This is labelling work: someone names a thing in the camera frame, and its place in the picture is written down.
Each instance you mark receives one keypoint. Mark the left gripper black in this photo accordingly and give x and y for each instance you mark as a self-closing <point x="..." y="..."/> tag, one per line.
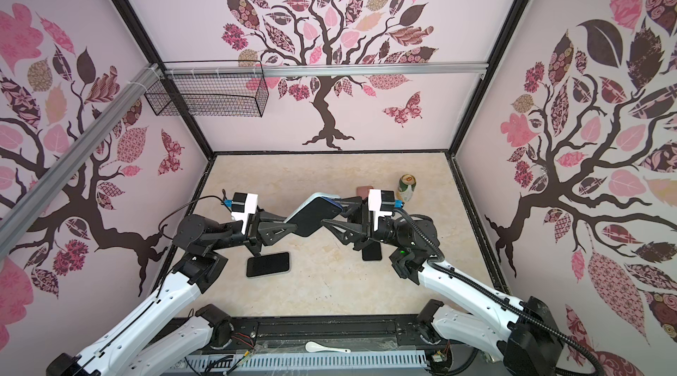
<point x="261" y="229"/>

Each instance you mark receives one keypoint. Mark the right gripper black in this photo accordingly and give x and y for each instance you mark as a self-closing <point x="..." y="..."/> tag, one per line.
<point x="365" y="229"/>

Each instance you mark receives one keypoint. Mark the pink phone case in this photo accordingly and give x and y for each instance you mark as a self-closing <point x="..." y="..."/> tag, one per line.
<point x="363" y="191"/>

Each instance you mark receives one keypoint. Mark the black smartphone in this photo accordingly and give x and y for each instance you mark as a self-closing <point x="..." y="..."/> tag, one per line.
<point x="372" y="252"/>

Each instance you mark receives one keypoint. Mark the black phone clear case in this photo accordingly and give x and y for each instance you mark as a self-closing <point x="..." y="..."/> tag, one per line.
<point x="309" y="215"/>

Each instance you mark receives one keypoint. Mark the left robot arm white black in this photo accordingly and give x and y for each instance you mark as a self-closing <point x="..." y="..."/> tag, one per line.
<point x="129" y="346"/>

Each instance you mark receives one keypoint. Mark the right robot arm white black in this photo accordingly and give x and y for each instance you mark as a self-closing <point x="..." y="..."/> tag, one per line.
<point x="519" y="333"/>

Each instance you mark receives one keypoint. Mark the black phone white case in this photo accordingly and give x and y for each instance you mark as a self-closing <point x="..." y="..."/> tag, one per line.
<point x="267" y="265"/>

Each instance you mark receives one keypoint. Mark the green beverage can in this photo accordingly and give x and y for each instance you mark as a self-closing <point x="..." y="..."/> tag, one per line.
<point x="406" y="187"/>

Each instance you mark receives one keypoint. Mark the white plastic spoon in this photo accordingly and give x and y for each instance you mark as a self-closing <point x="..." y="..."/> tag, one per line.
<point x="314" y="347"/>

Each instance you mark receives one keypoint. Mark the aluminium bar back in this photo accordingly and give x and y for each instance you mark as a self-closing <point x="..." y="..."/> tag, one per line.
<point x="332" y="70"/>

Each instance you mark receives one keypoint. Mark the aluminium bar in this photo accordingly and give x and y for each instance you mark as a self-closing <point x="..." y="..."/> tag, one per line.
<point x="332" y="70"/>
<point x="17" y="222"/>

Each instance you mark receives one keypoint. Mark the aluminium bar left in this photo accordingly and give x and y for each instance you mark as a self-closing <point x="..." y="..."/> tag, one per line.
<point x="17" y="222"/>

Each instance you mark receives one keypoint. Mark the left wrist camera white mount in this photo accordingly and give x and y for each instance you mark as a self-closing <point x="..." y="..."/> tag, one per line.
<point x="243" y="208"/>

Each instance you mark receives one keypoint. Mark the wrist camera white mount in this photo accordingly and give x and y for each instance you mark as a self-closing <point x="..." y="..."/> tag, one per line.
<point x="381" y="203"/>
<point x="243" y="208"/>

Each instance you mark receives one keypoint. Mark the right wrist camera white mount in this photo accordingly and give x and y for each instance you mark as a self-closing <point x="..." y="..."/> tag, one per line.
<point x="381" y="203"/>

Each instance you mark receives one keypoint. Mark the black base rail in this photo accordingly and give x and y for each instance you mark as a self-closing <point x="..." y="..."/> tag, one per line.
<point x="385" y="332"/>

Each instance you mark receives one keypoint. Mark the black wire basket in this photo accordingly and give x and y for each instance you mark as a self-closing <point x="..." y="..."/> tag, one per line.
<point x="230" y="88"/>

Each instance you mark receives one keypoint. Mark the white slotted cable duct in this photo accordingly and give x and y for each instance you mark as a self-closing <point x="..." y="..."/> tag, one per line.
<point x="301" y="363"/>

